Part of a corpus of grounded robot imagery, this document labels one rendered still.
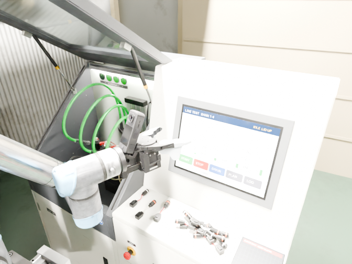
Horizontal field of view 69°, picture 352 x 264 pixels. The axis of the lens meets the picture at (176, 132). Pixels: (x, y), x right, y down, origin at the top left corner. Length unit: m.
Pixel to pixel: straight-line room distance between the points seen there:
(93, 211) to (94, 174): 0.11
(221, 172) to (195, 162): 0.12
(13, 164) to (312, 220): 2.50
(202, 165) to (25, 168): 0.67
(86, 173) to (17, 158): 0.17
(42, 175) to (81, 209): 0.14
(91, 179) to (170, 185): 0.63
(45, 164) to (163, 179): 0.63
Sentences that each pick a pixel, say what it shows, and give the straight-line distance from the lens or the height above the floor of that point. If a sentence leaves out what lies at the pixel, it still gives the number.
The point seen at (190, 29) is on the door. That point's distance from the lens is 3.27.
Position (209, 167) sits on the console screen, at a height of 1.19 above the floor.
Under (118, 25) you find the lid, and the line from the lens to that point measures 0.96.
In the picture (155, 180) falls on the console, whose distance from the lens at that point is 1.27.
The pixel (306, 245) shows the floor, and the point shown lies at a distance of 2.55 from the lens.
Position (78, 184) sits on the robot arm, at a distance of 0.64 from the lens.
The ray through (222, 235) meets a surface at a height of 0.99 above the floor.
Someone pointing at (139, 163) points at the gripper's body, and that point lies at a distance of 0.72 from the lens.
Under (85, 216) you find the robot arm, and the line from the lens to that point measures 0.71.
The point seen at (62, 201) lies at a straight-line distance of 1.54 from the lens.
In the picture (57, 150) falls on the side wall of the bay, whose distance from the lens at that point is 1.76.
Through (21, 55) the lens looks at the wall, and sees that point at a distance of 3.61.
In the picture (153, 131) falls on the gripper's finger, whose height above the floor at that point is 1.45.
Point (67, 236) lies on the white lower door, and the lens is 1.77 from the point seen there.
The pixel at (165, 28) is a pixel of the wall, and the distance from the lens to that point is 3.48.
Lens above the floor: 1.82
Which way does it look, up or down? 28 degrees down
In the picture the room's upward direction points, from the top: straight up
